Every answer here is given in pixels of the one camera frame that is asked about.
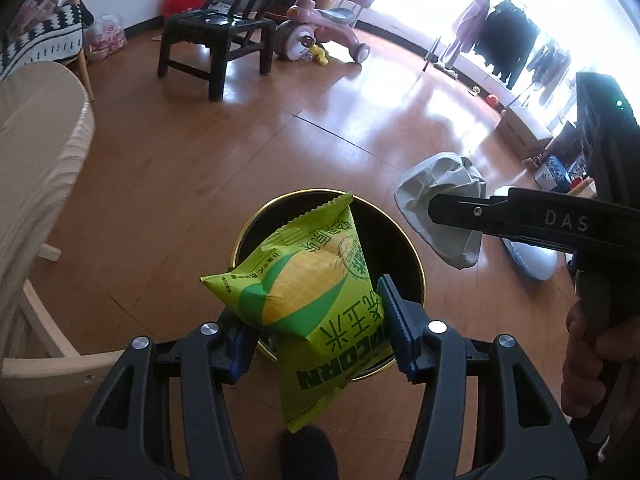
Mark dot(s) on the blue and white box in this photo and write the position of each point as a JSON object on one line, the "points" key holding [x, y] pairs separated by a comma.
{"points": [[552, 172]]}

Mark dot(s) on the pink garment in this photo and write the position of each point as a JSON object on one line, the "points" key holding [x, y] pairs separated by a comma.
{"points": [[470, 25]]}

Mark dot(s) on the black bin with gold rim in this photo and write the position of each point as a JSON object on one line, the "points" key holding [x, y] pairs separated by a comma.
{"points": [[391, 245]]}

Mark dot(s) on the black garment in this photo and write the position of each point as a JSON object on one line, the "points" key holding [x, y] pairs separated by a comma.
{"points": [[507, 40]]}

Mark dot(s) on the dark wooden chair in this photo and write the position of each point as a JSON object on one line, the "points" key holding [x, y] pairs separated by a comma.
{"points": [[210, 22]]}

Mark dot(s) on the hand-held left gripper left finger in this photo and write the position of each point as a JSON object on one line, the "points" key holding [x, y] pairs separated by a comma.
{"points": [[238, 356]]}

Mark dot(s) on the black white checkered sofa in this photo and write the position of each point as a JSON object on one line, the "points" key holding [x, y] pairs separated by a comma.
{"points": [[45, 32]]}

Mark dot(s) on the grey cloth bag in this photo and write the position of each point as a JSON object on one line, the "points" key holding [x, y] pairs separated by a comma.
{"points": [[425, 180]]}

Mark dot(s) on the pink children's tricycle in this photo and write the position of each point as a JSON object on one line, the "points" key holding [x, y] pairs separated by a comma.
{"points": [[305, 17]]}

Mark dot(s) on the light wooden table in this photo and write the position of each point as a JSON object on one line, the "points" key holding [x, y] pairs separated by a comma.
{"points": [[35, 160]]}

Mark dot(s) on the green popcorn packet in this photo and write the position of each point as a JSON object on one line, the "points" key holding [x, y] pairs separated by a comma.
{"points": [[300, 300]]}

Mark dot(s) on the clothes rack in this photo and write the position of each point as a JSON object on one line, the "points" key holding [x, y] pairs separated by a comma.
{"points": [[435, 52]]}

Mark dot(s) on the person's right hand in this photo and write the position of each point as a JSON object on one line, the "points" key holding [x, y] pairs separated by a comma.
{"points": [[580, 375]]}

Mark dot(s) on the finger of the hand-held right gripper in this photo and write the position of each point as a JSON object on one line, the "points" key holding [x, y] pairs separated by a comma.
{"points": [[457, 212]]}

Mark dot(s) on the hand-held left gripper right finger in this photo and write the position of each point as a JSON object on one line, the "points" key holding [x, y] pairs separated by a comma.
{"points": [[400, 331]]}

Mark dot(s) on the cardboard box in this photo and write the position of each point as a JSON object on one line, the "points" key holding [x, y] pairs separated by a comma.
{"points": [[525, 130]]}

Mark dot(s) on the yellow toy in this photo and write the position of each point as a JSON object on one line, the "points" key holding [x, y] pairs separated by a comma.
{"points": [[320, 55]]}

